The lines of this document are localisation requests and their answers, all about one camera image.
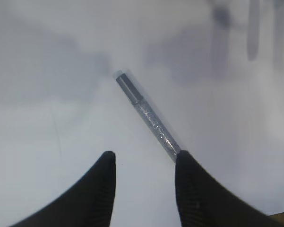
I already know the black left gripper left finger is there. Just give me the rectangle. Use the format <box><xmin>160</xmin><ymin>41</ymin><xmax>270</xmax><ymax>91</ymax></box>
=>
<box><xmin>15</xmin><ymin>151</ymin><xmax>116</xmax><ymax>227</ymax></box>

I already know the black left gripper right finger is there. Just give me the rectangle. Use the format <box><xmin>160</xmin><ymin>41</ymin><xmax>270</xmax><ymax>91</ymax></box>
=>
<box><xmin>175</xmin><ymin>150</ymin><xmax>284</xmax><ymax>227</ymax></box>

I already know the silver glitter pen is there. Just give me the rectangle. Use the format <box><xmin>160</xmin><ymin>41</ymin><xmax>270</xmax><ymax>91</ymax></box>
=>
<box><xmin>113</xmin><ymin>71</ymin><xmax>181</xmax><ymax>162</ymax></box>

